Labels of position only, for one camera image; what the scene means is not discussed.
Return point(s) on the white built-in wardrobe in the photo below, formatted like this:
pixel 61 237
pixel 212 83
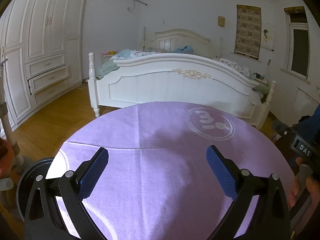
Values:
pixel 41 50

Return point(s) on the white ornate bed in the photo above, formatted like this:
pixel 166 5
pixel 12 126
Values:
pixel 186 68

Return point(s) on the white framed window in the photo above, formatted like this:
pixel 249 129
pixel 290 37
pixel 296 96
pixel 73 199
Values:
pixel 298 44

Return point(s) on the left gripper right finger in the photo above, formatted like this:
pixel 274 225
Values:
pixel 271 217

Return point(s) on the floral window blind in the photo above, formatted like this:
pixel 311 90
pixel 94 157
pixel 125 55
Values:
pixel 248 31

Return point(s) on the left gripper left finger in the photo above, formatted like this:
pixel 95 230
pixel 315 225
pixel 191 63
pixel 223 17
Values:
pixel 41 213

